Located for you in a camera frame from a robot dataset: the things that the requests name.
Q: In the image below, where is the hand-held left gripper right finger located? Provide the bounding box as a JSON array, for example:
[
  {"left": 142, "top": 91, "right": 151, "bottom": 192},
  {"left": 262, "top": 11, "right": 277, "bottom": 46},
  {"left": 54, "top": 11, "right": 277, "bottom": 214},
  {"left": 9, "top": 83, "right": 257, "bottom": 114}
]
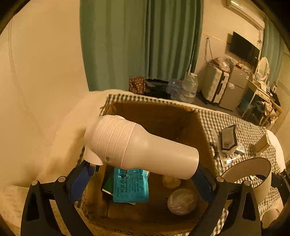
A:
[{"left": 188, "top": 165, "right": 263, "bottom": 236}]

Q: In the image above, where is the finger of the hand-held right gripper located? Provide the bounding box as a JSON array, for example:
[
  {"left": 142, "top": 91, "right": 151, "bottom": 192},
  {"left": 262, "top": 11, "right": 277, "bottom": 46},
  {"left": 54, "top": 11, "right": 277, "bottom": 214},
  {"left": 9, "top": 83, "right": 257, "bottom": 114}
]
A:
[{"left": 271, "top": 169, "right": 290, "bottom": 190}]

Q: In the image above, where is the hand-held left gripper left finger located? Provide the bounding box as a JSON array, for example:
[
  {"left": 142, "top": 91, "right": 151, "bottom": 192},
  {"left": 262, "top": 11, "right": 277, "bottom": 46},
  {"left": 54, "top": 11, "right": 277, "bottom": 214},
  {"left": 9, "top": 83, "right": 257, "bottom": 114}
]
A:
[{"left": 21, "top": 160, "right": 97, "bottom": 236}]

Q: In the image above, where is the green white box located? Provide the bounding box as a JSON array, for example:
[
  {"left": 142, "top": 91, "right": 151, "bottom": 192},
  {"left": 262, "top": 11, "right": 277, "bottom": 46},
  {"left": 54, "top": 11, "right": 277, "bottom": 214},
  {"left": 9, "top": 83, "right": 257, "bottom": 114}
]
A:
[{"left": 101, "top": 171, "right": 116, "bottom": 196}]

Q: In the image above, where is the white lumpy bundle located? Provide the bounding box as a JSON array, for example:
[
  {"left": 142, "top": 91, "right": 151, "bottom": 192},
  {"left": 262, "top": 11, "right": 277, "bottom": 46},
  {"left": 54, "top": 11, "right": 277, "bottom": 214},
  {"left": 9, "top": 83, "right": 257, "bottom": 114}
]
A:
[{"left": 162, "top": 174, "right": 182, "bottom": 189}]

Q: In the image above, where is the curved white band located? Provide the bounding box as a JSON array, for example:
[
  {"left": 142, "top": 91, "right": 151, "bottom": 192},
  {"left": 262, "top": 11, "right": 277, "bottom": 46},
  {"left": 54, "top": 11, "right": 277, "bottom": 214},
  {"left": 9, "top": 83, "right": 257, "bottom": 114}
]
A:
[{"left": 221, "top": 156, "right": 272, "bottom": 205}]

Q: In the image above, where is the black white floral pouch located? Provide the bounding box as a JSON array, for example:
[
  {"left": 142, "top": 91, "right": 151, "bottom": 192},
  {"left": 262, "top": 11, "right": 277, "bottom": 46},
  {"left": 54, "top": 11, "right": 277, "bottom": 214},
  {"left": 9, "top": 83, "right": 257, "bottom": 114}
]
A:
[{"left": 221, "top": 125, "right": 237, "bottom": 151}]

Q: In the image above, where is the white plastic hair dryer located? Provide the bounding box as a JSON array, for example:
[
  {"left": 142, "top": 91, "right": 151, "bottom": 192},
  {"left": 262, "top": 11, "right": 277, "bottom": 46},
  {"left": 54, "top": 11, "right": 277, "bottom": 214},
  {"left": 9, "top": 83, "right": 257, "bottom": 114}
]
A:
[{"left": 83, "top": 115, "right": 200, "bottom": 180}]

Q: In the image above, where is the brown cardboard box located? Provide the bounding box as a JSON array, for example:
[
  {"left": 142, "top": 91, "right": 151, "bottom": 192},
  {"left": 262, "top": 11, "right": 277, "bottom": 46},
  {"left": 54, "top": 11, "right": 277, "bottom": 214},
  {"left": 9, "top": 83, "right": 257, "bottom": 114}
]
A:
[{"left": 83, "top": 101, "right": 218, "bottom": 235}]

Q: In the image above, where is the small white tube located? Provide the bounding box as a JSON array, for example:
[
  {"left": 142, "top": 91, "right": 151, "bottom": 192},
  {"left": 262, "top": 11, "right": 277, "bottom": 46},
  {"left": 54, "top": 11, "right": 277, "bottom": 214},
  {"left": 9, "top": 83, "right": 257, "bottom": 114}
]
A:
[{"left": 221, "top": 156, "right": 241, "bottom": 165}]

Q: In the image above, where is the yellow cardboard box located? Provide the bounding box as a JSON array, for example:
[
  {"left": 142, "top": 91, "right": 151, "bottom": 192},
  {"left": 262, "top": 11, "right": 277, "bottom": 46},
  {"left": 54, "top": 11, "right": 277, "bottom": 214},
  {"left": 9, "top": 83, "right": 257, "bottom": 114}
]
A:
[{"left": 253, "top": 134, "right": 270, "bottom": 153}]

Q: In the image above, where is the blue blister pack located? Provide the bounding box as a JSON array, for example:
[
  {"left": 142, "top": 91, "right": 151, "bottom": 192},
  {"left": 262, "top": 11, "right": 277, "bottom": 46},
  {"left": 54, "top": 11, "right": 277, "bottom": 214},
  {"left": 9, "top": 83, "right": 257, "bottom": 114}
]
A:
[{"left": 113, "top": 168, "right": 150, "bottom": 203}]

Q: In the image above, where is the clear plastic wrapper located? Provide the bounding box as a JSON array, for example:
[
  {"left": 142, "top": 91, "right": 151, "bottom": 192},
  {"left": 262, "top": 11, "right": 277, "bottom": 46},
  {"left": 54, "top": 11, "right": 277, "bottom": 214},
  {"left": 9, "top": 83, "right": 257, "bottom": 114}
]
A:
[{"left": 210, "top": 128, "right": 223, "bottom": 141}]

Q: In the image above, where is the green white checked cloth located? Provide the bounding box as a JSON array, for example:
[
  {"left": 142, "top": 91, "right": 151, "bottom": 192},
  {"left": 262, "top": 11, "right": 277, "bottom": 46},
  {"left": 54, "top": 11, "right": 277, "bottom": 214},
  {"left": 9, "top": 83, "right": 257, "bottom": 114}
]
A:
[{"left": 75, "top": 94, "right": 282, "bottom": 235}]

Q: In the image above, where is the white garment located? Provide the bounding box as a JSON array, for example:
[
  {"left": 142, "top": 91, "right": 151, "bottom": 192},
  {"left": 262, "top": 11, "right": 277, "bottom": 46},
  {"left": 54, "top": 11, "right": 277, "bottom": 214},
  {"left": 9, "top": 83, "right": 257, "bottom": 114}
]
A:
[{"left": 264, "top": 103, "right": 278, "bottom": 121}]

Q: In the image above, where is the wooden chair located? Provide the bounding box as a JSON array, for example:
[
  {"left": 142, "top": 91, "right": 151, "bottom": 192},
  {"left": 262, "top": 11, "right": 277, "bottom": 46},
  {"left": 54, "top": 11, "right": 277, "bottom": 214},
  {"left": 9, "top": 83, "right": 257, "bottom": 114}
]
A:
[{"left": 258, "top": 100, "right": 283, "bottom": 126}]

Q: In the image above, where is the black bag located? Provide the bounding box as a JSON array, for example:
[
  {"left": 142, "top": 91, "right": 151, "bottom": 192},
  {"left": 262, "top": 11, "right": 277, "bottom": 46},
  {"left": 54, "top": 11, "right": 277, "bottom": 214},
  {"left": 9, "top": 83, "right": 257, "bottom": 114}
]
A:
[{"left": 270, "top": 85, "right": 282, "bottom": 107}]

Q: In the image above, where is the white dressing table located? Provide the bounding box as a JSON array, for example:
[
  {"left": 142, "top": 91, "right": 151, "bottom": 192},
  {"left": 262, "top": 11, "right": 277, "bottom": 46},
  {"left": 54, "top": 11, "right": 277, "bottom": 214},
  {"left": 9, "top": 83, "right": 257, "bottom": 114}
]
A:
[{"left": 241, "top": 78, "right": 276, "bottom": 124}]

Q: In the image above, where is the clear large water jug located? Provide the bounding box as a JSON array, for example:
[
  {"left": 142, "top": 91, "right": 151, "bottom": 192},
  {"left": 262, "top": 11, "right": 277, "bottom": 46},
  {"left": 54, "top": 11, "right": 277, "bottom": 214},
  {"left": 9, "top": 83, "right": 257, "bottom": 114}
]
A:
[{"left": 180, "top": 73, "right": 198, "bottom": 103}]

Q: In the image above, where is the silver small fridge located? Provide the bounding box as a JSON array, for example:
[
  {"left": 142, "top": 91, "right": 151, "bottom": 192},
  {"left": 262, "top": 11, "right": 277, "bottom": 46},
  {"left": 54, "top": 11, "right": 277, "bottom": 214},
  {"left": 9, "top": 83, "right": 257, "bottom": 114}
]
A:
[{"left": 219, "top": 65, "right": 253, "bottom": 111}]

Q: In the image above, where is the white suitcase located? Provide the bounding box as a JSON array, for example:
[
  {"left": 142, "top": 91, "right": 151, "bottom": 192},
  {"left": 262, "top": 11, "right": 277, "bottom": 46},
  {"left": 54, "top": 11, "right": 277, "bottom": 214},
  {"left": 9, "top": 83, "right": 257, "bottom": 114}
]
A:
[{"left": 202, "top": 66, "right": 229, "bottom": 103}]

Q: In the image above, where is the pack of water bottles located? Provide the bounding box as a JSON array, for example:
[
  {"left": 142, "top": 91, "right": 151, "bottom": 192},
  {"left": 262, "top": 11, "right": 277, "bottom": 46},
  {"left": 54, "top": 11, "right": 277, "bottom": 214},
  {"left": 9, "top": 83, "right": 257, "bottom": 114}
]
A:
[{"left": 166, "top": 78, "right": 184, "bottom": 100}]

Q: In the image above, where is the dark clothes pile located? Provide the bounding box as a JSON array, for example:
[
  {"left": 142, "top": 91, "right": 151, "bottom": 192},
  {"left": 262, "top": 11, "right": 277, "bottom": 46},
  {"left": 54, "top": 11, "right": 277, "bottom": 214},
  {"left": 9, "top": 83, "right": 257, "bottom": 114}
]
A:
[{"left": 144, "top": 78, "right": 170, "bottom": 99}]

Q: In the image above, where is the white oval mirror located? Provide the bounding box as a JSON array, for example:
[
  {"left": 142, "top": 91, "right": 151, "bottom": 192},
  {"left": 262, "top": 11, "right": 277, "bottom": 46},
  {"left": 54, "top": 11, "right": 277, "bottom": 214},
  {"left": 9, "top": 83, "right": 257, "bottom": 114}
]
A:
[{"left": 254, "top": 57, "right": 270, "bottom": 82}]

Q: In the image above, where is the patterned brown bag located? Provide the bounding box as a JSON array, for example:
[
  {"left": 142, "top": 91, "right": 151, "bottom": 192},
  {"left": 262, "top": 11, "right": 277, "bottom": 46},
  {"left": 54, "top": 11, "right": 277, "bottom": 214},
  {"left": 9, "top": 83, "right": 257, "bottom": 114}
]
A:
[{"left": 129, "top": 77, "right": 145, "bottom": 94}]

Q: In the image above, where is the narrow green curtain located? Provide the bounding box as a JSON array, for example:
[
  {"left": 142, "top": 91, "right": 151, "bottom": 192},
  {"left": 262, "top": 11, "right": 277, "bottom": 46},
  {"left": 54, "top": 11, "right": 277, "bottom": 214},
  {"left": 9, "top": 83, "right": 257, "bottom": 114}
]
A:
[{"left": 263, "top": 18, "right": 285, "bottom": 82}]

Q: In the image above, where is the white air conditioner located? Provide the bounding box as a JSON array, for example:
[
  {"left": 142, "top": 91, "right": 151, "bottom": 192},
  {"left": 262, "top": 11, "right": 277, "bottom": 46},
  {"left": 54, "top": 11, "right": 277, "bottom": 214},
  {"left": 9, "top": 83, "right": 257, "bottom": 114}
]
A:
[{"left": 225, "top": 0, "right": 265, "bottom": 30}]

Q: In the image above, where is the dark bead bracelet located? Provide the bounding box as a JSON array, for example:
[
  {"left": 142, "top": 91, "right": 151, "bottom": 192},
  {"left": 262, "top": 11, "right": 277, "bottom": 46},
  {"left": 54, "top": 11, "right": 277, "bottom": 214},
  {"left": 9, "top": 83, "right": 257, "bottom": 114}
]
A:
[{"left": 210, "top": 142, "right": 219, "bottom": 159}]

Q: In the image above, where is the dark wall cable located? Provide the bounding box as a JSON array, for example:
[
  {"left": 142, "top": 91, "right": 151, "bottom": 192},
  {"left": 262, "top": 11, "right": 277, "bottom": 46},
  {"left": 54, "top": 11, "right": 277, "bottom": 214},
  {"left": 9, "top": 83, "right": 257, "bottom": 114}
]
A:
[{"left": 205, "top": 37, "right": 216, "bottom": 65}]

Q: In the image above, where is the black wall television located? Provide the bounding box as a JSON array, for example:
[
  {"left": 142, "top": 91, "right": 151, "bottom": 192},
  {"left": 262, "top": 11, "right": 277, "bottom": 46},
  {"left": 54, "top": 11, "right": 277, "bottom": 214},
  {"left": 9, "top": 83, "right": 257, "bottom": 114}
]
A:
[{"left": 229, "top": 32, "right": 260, "bottom": 65}]

